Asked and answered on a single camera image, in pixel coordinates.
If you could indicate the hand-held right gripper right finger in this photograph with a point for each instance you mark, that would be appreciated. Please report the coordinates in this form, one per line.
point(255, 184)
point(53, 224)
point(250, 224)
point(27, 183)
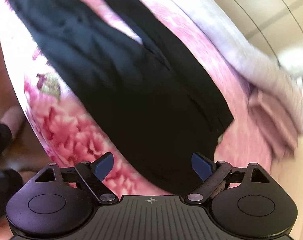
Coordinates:
point(201, 166)

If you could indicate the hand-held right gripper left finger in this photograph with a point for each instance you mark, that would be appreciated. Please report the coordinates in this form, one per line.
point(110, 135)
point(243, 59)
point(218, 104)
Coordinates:
point(104, 165)

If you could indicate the black pants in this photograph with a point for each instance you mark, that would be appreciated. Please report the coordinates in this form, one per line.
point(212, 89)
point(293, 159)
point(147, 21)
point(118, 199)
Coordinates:
point(116, 80)

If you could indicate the pink floral blanket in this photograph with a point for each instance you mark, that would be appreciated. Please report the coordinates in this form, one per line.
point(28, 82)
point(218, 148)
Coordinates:
point(74, 135)

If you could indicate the person's right leg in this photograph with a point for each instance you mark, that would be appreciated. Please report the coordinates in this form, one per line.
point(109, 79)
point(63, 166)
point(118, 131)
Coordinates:
point(4, 190)

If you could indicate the white striped quilt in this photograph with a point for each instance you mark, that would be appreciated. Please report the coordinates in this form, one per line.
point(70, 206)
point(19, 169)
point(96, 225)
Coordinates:
point(241, 55)

